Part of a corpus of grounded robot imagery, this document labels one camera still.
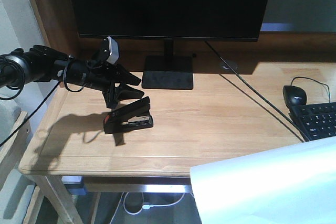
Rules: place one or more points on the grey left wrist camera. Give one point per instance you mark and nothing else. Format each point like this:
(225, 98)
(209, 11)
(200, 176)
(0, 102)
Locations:
(108, 52)

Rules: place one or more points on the black monitor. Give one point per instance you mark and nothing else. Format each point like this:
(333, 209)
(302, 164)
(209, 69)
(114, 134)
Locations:
(224, 20)

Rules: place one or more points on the wooden desk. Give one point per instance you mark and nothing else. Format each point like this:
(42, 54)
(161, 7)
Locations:
(219, 119)

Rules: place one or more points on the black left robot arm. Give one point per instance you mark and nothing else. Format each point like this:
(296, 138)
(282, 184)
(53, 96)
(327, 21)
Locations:
(42, 64)

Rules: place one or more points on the wooden chair grey cushion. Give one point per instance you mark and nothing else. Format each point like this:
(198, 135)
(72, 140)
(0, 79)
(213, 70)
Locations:
(20, 198)

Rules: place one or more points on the black computer keyboard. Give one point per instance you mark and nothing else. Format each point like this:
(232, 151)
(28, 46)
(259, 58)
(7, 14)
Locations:
(316, 121)

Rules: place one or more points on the black orange stapler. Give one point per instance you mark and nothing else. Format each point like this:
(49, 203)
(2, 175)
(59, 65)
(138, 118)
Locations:
(134, 116)

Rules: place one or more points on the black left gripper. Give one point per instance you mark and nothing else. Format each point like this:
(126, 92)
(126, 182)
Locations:
(101, 78)

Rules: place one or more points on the white paper sheets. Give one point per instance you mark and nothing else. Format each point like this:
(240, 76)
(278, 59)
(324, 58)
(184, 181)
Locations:
(292, 184)

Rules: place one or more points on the black computer mouse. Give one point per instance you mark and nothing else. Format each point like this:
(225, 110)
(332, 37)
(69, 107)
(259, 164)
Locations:
(294, 96)

